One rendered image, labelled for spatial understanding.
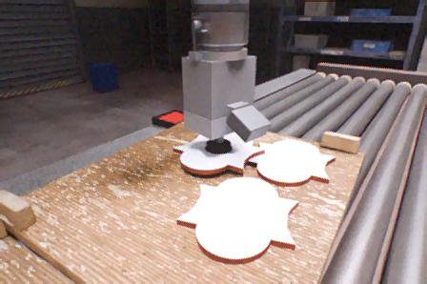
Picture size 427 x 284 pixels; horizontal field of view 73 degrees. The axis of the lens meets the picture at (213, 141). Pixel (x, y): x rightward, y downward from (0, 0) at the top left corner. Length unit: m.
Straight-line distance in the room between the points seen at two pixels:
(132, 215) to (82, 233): 0.05
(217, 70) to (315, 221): 0.21
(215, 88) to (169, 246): 0.20
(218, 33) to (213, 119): 0.11
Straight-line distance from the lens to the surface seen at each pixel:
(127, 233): 0.33
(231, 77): 0.39
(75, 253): 0.33
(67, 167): 0.54
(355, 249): 0.36
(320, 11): 4.93
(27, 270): 0.33
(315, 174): 0.42
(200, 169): 0.40
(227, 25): 0.38
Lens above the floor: 1.15
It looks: 24 degrees down
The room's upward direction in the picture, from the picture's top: straight up
